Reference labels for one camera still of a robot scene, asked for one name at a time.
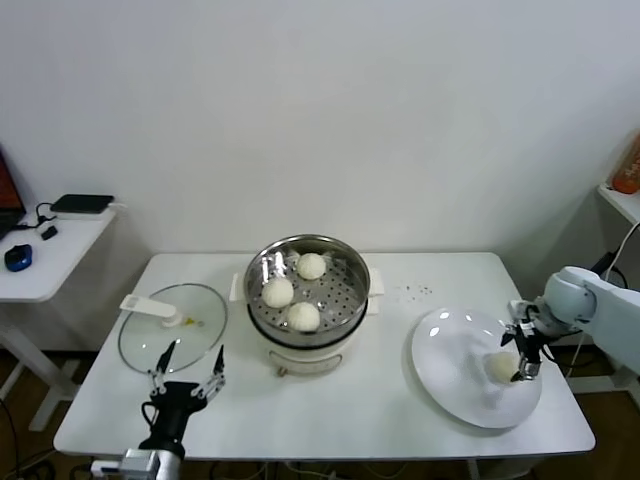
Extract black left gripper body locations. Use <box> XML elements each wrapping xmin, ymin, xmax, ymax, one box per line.
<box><xmin>137</xmin><ymin>382</ymin><xmax>209</xmax><ymax>452</ymax></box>

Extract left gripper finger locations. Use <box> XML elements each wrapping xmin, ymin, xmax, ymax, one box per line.
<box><xmin>147</xmin><ymin>339</ymin><xmax>177</xmax><ymax>399</ymax></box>
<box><xmin>194</xmin><ymin>344</ymin><xmax>227</xmax><ymax>401</ymax></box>

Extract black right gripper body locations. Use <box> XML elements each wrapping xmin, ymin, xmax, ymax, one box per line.
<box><xmin>517</xmin><ymin>324</ymin><xmax>547</xmax><ymax>362</ymax></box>

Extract white steamed baozi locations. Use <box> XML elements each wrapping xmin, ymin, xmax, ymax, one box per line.
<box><xmin>261</xmin><ymin>277</ymin><xmax>295</xmax><ymax>308</ymax></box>
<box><xmin>297</xmin><ymin>252</ymin><xmax>327</xmax><ymax>280</ymax></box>
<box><xmin>285</xmin><ymin>301</ymin><xmax>321</xmax><ymax>333</ymax></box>
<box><xmin>485</xmin><ymin>352</ymin><xmax>519</xmax><ymax>385</ymax></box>

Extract steel steamer pot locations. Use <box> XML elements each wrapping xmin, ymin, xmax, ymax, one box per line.
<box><xmin>229</xmin><ymin>267</ymin><xmax>387</xmax><ymax>377</ymax></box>

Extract stainless steel steamer basket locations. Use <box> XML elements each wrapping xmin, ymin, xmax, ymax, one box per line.
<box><xmin>244</xmin><ymin>233</ymin><xmax>374</xmax><ymax>346</ymax></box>

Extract large white plate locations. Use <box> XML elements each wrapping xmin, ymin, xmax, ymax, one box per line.
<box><xmin>410</xmin><ymin>307</ymin><xmax>544</xmax><ymax>430</ymax></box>

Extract white side table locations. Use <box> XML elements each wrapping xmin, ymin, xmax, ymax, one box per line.
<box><xmin>0</xmin><ymin>202</ymin><xmax>126</xmax><ymax>432</ymax></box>

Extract blue black computer mouse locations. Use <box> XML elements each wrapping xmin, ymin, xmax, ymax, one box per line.
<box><xmin>3</xmin><ymin>243</ymin><xmax>34</xmax><ymax>272</ymax></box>

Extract flat black device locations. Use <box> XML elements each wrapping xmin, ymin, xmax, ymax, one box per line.
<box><xmin>50</xmin><ymin>193</ymin><xmax>115</xmax><ymax>215</ymax></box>

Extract laptop with red screen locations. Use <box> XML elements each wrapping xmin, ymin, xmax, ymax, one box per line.
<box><xmin>0</xmin><ymin>147</ymin><xmax>26</xmax><ymax>240</ymax></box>

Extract glass lid with white handle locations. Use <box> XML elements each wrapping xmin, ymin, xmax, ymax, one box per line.
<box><xmin>117</xmin><ymin>282</ymin><xmax>229</xmax><ymax>375</ymax></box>

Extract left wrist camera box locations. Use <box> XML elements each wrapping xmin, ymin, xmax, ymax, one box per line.
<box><xmin>89</xmin><ymin>459</ymin><xmax>126</xmax><ymax>476</ymax></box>

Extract black power cable with adapter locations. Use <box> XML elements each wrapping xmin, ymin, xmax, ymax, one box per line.
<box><xmin>589</xmin><ymin>252</ymin><xmax>629</xmax><ymax>291</ymax></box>

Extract white hanging cable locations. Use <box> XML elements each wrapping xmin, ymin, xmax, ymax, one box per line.
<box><xmin>602</xmin><ymin>227</ymin><xmax>632</xmax><ymax>281</ymax></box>

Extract black floor cable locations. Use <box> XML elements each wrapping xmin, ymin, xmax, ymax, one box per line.
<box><xmin>0</xmin><ymin>398</ymin><xmax>21</xmax><ymax>480</ymax></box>

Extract thin black desk cable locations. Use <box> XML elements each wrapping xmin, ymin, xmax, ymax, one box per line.
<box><xmin>13</xmin><ymin>201</ymin><xmax>59</xmax><ymax>231</ymax></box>

